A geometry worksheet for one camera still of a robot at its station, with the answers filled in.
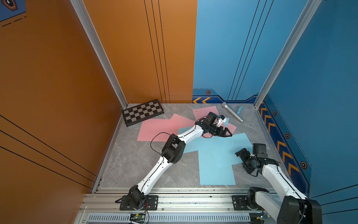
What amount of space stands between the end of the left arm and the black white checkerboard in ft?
1.42

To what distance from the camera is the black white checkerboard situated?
1.08 m

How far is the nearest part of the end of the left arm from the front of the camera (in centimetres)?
84
